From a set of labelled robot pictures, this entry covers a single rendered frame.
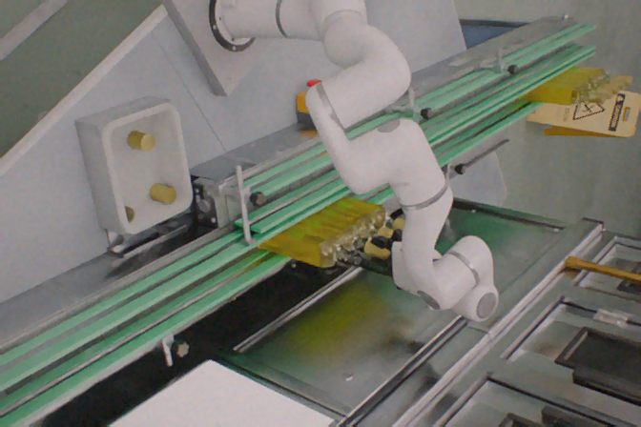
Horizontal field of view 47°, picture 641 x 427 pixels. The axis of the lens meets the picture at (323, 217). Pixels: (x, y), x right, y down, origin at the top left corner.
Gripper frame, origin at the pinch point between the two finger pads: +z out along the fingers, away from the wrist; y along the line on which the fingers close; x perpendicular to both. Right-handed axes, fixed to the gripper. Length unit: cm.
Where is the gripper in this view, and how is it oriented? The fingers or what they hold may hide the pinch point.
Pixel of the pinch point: (382, 251)
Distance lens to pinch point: 152.7
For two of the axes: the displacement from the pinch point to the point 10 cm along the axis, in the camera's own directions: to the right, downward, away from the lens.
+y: -0.9, -9.0, -4.2
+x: -8.1, 3.1, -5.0
